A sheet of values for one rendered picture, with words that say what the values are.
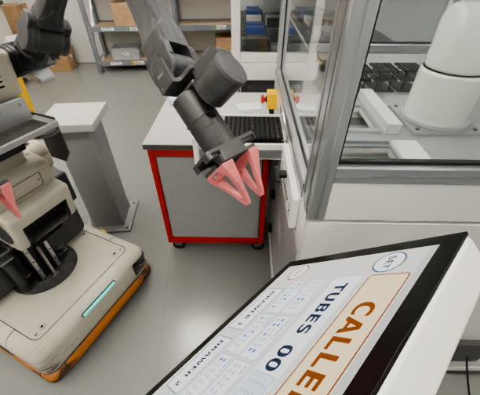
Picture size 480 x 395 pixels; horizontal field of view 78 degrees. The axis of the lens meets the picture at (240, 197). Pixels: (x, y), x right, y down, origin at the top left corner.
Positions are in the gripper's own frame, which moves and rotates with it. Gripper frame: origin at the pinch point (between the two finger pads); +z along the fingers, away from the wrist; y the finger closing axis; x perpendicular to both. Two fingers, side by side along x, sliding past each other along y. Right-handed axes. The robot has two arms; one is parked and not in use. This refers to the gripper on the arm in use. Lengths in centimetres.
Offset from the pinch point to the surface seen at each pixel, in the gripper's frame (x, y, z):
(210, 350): 2.8, -18.4, 14.6
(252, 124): 45, 51, -23
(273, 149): 37, 45, -10
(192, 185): 92, 39, -21
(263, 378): -11.8, -19.2, 14.9
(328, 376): -18.8, -17.1, 15.1
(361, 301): -16.7, -7.9, 15.1
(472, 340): 28, 66, 87
